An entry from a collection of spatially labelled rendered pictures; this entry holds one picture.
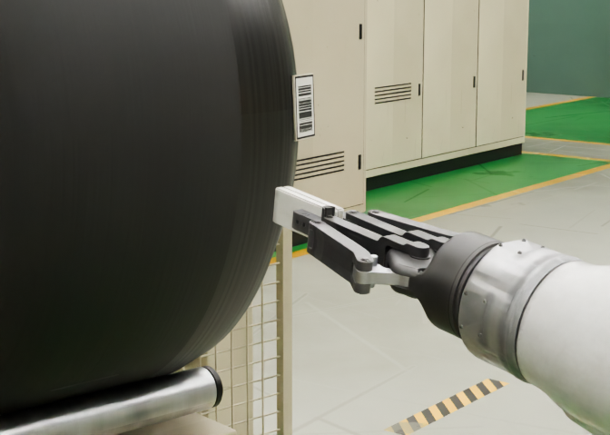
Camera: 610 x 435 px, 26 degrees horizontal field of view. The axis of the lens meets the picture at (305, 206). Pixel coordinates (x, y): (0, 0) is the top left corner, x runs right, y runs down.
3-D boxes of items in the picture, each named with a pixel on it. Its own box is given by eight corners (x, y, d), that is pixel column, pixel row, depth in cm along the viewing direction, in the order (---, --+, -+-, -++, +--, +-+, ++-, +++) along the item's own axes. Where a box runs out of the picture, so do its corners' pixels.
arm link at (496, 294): (524, 270, 84) (456, 242, 89) (505, 400, 87) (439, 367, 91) (610, 250, 90) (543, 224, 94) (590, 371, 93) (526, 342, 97)
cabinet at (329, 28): (252, 259, 597) (250, -22, 574) (163, 243, 630) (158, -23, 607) (367, 228, 666) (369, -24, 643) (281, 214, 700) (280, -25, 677)
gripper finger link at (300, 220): (342, 244, 103) (313, 250, 101) (300, 225, 107) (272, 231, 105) (344, 226, 103) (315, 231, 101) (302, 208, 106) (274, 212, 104)
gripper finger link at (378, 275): (445, 296, 95) (393, 310, 92) (393, 274, 99) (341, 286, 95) (448, 265, 94) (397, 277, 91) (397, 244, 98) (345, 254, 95)
